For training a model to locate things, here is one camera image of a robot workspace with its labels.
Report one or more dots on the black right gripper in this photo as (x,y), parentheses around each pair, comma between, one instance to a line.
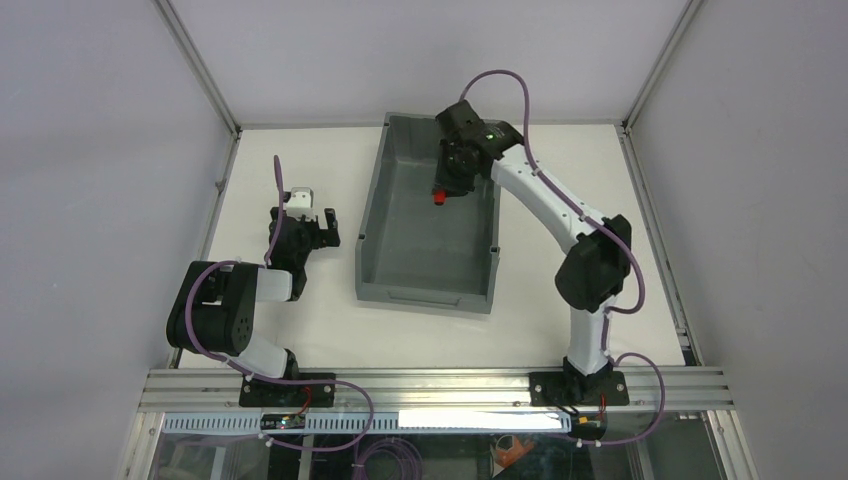
(452,176)

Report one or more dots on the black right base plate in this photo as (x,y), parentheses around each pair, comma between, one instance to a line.
(549,389)

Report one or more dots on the grey plastic storage bin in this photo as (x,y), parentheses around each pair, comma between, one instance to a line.
(410,251)

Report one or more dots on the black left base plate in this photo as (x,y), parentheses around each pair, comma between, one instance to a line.
(320,392)

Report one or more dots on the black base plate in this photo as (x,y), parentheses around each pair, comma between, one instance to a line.
(549,389)
(320,392)

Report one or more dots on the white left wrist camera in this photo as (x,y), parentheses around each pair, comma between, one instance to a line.
(299,204)

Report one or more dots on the red handled screwdriver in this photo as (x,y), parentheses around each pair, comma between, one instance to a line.
(439,197)

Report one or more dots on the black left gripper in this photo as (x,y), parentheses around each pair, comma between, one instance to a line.
(303,225)

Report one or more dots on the orange object under table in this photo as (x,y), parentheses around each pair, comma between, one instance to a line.
(508,449)

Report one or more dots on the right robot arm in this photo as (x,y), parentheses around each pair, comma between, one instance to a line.
(595,247)

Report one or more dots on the white slotted cable duct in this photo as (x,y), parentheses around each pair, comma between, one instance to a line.
(408,421)

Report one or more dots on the aluminium front rail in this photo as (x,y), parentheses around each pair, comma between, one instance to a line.
(678,389)

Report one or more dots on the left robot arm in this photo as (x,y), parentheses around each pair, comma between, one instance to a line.
(213,313)

